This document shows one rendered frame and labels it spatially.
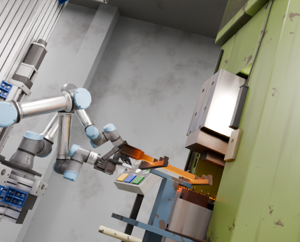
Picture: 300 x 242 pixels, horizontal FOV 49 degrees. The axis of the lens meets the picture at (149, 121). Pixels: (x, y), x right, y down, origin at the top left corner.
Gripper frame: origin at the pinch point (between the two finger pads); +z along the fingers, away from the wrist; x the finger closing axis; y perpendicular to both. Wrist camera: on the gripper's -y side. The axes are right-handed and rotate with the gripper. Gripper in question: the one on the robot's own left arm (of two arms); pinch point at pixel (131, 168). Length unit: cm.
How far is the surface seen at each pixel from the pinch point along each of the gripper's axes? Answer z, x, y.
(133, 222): -27, -88, -54
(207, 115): -19, -58, 32
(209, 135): -8, -56, 29
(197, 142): -9, -54, 19
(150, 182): 14.8, -7.0, 3.7
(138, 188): 12.4, -4.9, -5.4
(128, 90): 11, 219, 173
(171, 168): -26, -80, -22
